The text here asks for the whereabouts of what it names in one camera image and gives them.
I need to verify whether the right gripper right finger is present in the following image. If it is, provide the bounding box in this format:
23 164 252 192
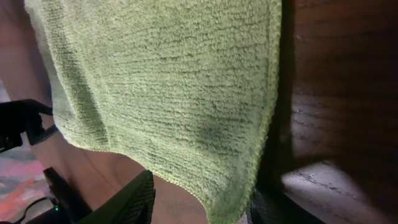
248 189 325 224

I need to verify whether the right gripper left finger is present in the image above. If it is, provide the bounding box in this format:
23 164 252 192
78 170 155 224

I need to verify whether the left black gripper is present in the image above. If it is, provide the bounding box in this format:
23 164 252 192
1 100 58 152

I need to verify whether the green microfiber cloth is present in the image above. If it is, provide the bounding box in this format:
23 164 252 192
24 0 282 223

